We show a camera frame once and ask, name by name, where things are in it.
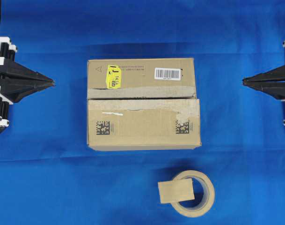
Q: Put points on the brown cardboard box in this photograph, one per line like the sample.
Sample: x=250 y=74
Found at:
x=145 y=113

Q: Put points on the white barcode label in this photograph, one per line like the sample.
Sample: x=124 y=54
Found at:
x=173 y=74

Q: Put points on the brown packing tape roll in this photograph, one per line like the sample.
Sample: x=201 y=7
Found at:
x=208 y=195

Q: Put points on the blue table cloth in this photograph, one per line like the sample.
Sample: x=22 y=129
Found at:
x=49 y=175

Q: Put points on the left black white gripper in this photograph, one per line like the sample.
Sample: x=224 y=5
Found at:
x=14 y=90

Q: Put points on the brown cut tape strip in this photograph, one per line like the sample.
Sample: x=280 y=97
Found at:
x=175 y=191

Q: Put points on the yellow sticker label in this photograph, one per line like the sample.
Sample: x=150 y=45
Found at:
x=113 y=77

